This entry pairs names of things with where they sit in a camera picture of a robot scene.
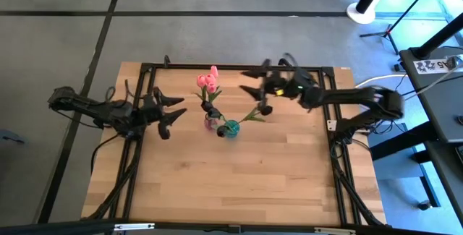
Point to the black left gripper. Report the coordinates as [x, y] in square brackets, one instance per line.
[148, 114]

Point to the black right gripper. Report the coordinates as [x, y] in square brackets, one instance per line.
[296, 85]

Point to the purple glass vase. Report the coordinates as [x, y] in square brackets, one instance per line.
[210, 124]

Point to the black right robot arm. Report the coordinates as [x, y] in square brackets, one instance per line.
[347, 95]

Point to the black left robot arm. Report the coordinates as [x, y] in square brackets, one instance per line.
[90, 106]

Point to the teal glass vase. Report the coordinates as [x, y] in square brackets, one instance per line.
[233, 129]

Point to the white mounting plate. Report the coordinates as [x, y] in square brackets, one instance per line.
[332, 125]

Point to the white column stand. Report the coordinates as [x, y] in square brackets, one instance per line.
[360, 15]

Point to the black tripod stand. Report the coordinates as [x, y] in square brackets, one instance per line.
[389, 31]

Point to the black desk foot beam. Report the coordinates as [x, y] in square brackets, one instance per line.
[392, 148]

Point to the grey floor object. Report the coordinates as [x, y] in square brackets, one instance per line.
[11, 137]

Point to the black rig beam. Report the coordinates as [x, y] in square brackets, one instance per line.
[54, 227]

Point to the white printed label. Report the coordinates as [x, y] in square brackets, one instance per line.
[430, 66]

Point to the black pole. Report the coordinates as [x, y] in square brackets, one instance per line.
[439, 37]

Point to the dark grey desk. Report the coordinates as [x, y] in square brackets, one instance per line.
[445, 97]

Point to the black frame clamp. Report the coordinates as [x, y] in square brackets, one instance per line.
[284, 61]
[166, 60]

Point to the black aluminium table frame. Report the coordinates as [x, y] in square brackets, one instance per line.
[181, 66]

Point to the silver metal bracket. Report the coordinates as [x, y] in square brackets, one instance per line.
[134, 226]
[334, 231]

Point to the small grey camera block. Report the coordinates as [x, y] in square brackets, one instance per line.
[234, 228]

